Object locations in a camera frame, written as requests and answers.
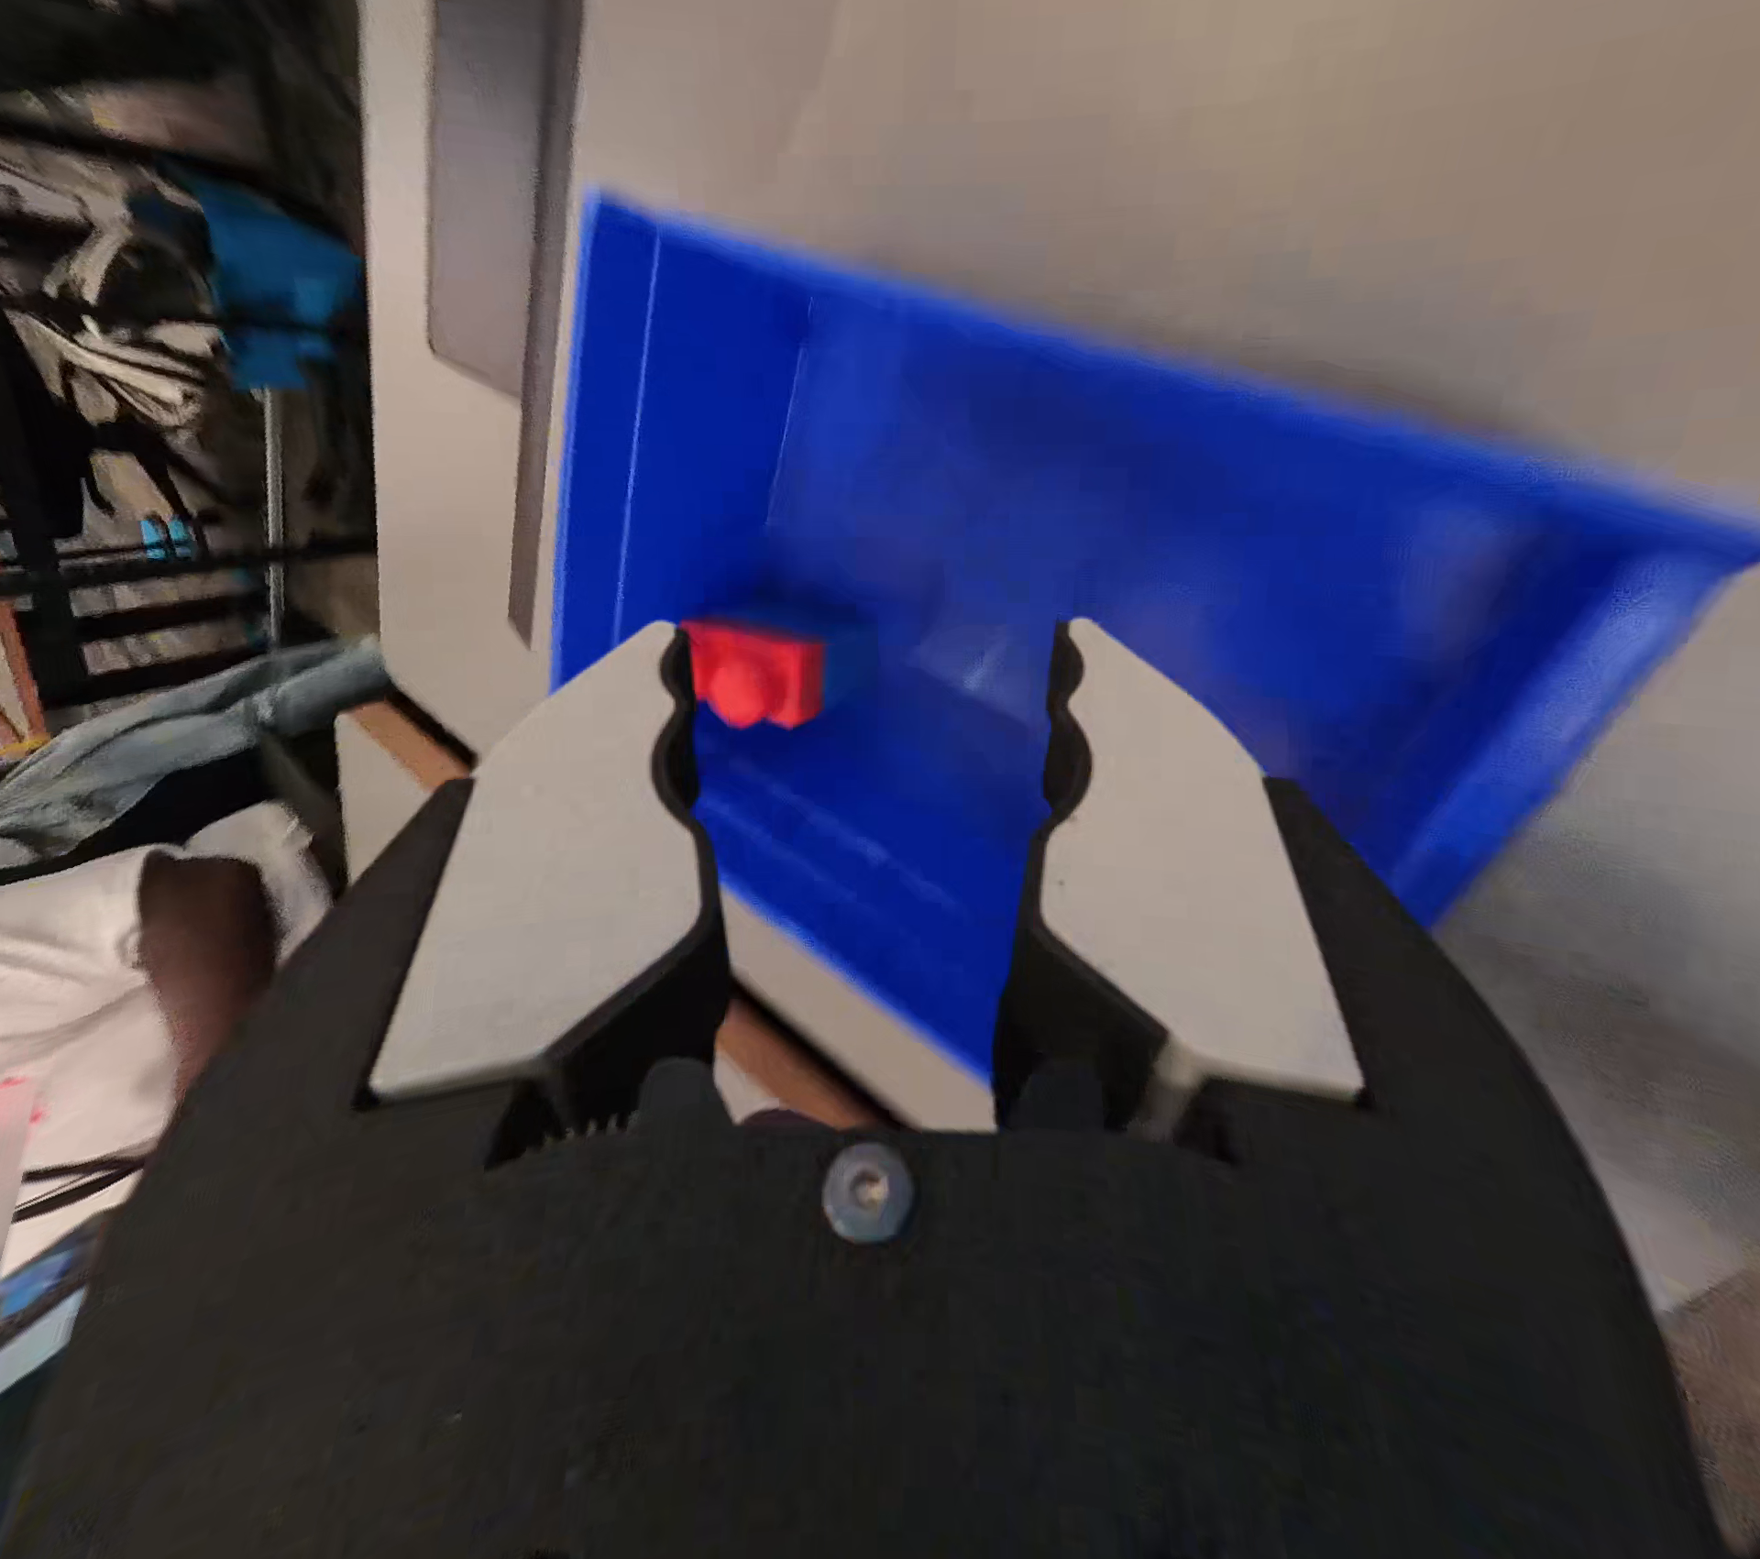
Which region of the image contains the denim jacket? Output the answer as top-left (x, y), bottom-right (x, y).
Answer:
top-left (0, 638), bottom-right (394, 859)

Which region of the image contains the blue plastic bin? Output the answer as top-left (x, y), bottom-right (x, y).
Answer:
top-left (550, 186), bottom-right (1760, 1080)

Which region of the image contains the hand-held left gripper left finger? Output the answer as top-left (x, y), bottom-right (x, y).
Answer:
top-left (369, 619), bottom-right (732, 1127)

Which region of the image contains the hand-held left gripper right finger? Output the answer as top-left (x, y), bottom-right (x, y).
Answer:
top-left (990, 616), bottom-right (1370, 1129)

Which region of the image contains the red two-stud block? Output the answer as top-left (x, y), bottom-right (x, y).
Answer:
top-left (682, 619), bottom-right (831, 733)

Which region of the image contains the black metal rack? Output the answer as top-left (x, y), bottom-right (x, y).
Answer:
top-left (0, 0), bottom-right (380, 707)

